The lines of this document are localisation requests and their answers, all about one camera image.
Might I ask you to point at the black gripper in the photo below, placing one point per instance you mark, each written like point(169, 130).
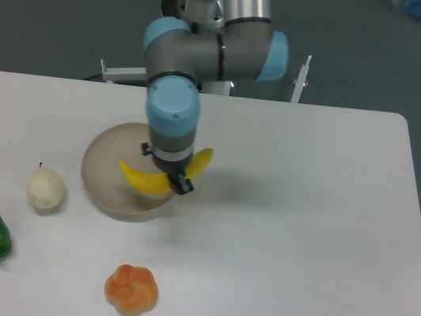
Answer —
point(175, 164)

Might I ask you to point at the yellow banana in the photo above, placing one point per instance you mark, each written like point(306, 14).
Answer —
point(158, 183)

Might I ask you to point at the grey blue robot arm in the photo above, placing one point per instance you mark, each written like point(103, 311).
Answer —
point(182, 52)

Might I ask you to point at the beige round plate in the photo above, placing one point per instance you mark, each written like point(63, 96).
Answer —
point(105, 182)

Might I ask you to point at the white pear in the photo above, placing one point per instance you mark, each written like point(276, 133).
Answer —
point(45, 190)

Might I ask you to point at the orange knotted bread roll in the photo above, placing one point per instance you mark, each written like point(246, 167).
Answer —
point(131, 290)

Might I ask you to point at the white metal bracket left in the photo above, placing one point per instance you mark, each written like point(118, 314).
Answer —
point(127, 75)

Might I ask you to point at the white metal bracket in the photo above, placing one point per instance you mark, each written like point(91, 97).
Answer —
point(301, 81)
point(127, 75)

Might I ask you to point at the white metal bracket right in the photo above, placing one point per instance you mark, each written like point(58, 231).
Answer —
point(301, 81)

